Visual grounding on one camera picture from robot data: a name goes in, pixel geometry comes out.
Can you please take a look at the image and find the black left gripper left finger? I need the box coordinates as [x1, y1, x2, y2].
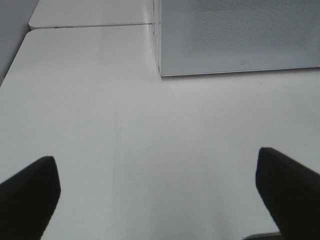
[0, 156, 61, 240]

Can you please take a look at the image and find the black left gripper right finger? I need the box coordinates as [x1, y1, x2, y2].
[255, 147, 320, 240]

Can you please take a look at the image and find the white microwave door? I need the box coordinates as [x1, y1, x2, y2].
[159, 0, 320, 76]

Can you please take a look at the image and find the white microwave oven body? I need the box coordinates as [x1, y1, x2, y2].
[151, 0, 161, 72]

